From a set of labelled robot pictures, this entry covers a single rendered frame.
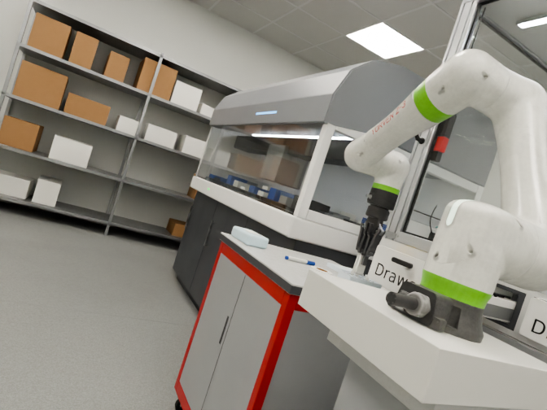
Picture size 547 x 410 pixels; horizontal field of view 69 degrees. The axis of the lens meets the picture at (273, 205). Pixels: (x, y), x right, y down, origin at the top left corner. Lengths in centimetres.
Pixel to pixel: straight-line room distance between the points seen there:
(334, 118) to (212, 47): 352
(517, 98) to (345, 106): 100
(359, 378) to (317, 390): 47
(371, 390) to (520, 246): 38
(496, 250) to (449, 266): 9
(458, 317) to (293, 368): 58
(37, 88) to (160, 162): 148
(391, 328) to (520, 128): 59
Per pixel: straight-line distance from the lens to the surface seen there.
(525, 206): 98
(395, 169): 137
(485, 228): 81
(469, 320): 83
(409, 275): 119
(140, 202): 507
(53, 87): 455
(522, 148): 106
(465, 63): 105
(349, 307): 78
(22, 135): 456
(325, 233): 198
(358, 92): 201
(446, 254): 81
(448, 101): 107
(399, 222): 172
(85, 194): 502
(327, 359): 130
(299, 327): 119
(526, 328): 134
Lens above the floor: 98
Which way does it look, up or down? 2 degrees down
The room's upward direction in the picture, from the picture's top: 18 degrees clockwise
